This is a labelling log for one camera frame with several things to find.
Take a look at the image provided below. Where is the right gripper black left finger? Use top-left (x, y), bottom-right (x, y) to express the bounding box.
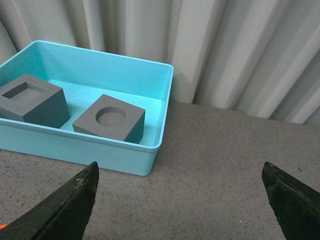
top-left (0, 161), bottom-right (99, 240)

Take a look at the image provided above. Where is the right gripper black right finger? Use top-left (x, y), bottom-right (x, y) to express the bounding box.
top-left (261, 161), bottom-right (320, 240)

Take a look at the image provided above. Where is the gray block with round recess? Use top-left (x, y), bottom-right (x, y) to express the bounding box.
top-left (72, 94), bottom-right (146, 144)

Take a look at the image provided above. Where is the gray block with square recess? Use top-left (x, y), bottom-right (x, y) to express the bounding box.
top-left (0, 74), bottom-right (71, 128)

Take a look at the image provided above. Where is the light blue plastic box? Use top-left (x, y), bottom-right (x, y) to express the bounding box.
top-left (0, 40), bottom-right (174, 176)

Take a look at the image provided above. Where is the white pleated curtain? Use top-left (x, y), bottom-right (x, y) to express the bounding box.
top-left (0, 0), bottom-right (320, 125)

